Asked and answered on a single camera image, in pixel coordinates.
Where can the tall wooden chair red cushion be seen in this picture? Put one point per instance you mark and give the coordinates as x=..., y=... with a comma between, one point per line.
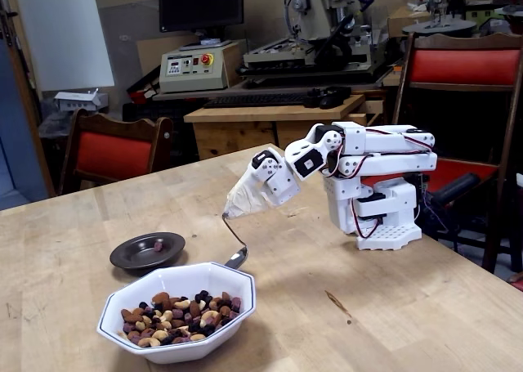
x=461, y=65

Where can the low wooden chair red cushion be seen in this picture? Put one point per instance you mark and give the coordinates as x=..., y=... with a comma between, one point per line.
x=114, y=155

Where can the dark round platform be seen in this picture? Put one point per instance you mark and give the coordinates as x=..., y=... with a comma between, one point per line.
x=439, y=26

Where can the bent metal spoon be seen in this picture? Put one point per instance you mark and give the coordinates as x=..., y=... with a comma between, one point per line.
x=238, y=259

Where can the small white model box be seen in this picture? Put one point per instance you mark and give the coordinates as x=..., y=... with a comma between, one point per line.
x=77, y=100

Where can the brown cardboard box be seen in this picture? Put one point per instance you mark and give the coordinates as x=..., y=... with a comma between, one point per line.
x=402, y=22

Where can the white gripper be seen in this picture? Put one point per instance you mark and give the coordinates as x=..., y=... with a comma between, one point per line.
x=273, y=185

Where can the light wooden desk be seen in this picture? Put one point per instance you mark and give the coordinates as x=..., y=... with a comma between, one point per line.
x=245, y=114

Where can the black computer monitor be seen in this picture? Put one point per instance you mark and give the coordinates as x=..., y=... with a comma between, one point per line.
x=200, y=4

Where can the robot controller circuit board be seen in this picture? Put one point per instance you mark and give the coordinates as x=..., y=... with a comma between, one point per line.
x=423, y=182

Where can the dark brown small plate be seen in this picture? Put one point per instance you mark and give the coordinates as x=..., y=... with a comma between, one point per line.
x=135, y=253

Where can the beige milling machine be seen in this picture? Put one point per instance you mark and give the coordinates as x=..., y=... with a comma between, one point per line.
x=310, y=12

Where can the beige masking tape wrap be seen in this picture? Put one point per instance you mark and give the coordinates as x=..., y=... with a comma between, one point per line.
x=243, y=196

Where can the black desk gadget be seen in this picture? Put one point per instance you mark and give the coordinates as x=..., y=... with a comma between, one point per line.
x=331, y=98

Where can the white wall panel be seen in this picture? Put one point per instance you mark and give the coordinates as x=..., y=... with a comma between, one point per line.
x=61, y=32

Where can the black keyboard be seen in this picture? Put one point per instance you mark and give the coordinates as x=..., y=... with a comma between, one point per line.
x=253, y=100

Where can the white octagonal bowl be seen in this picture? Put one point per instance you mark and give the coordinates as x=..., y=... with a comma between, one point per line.
x=163, y=278

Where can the white five-joint robot arm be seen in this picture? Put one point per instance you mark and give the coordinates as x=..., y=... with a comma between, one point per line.
x=339, y=200

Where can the black plastic crate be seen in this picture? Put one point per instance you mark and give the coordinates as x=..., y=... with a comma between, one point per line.
x=155, y=110

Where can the mixed nuts and dried fruit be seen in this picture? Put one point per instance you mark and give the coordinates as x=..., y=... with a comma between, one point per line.
x=180, y=319

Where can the beige control box red button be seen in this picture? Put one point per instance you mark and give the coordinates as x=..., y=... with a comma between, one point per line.
x=192, y=75

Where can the small metal machine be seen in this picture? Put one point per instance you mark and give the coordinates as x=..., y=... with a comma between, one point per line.
x=435, y=0

